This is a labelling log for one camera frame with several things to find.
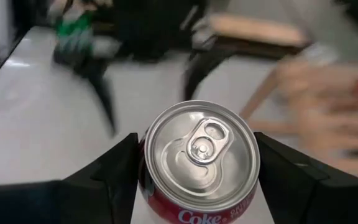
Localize green Sprite can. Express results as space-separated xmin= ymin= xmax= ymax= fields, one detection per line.
xmin=53 ymin=11 xmax=98 ymax=68

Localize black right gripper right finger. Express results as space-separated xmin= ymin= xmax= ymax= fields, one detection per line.
xmin=254 ymin=131 xmax=358 ymax=224

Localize light wooden side board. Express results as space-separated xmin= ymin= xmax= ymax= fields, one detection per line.
xmin=208 ymin=14 xmax=310 ymax=47

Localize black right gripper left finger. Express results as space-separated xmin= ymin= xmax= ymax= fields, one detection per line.
xmin=0 ymin=133 xmax=140 ymax=224

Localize red Coca-Cola can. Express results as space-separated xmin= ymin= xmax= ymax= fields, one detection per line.
xmin=137 ymin=100 xmax=261 ymax=224

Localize wooden slatted shelf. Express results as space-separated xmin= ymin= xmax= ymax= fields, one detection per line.
xmin=239 ymin=55 xmax=358 ymax=180

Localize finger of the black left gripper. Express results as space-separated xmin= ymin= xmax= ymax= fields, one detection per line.
xmin=73 ymin=55 xmax=119 ymax=136
xmin=181 ymin=46 xmax=232 ymax=101

